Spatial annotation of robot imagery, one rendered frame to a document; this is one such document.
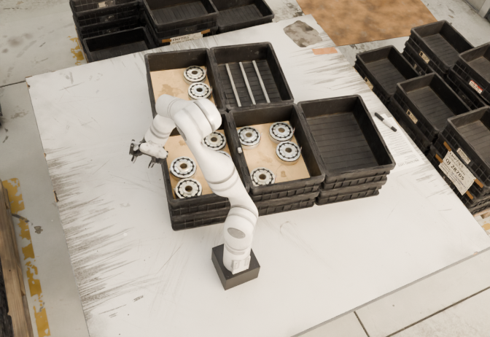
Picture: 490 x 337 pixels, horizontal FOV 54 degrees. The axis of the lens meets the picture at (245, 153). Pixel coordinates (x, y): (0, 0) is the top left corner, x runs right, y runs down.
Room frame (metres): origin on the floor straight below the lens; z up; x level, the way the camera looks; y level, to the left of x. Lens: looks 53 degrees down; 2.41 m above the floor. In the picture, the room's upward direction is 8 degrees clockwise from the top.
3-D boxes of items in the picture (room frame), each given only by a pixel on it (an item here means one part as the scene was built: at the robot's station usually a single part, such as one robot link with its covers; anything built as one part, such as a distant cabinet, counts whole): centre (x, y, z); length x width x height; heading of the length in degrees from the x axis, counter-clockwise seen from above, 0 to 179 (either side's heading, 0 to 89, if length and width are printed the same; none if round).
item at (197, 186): (0.98, 0.20, 0.86); 0.10 x 0.10 x 0.01
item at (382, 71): (2.39, -0.86, 0.26); 0.40 x 0.30 x 0.23; 30
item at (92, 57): (2.25, 0.86, 0.26); 0.40 x 0.30 x 0.23; 120
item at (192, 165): (1.08, 0.23, 0.86); 0.10 x 0.10 x 0.01
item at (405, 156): (1.48, -0.66, 0.70); 0.33 x 0.23 x 0.01; 30
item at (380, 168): (1.30, -0.40, 0.92); 0.40 x 0.30 x 0.02; 20
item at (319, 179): (1.20, -0.11, 0.92); 0.40 x 0.30 x 0.02; 20
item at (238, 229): (0.74, -0.02, 1.05); 0.09 x 0.09 x 0.17; 77
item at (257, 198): (1.20, -0.11, 0.87); 0.40 x 0.30 x 0.11; 20
